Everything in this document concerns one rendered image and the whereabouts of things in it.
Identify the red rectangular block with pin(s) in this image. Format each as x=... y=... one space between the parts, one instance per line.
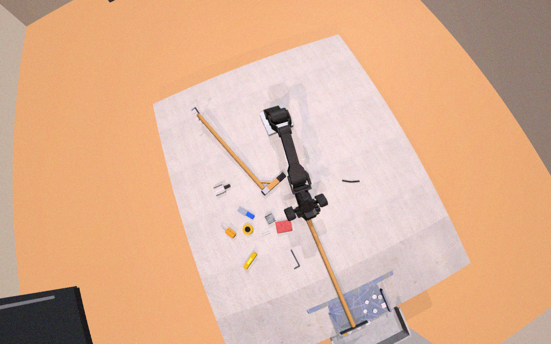
x=283 y=226

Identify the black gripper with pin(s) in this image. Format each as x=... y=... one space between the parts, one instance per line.
x=290 y=212

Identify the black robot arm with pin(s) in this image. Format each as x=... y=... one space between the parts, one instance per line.
x=297 y=175

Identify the long tan scraper with grey crossbar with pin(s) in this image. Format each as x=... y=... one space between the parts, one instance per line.
x=266 y=189

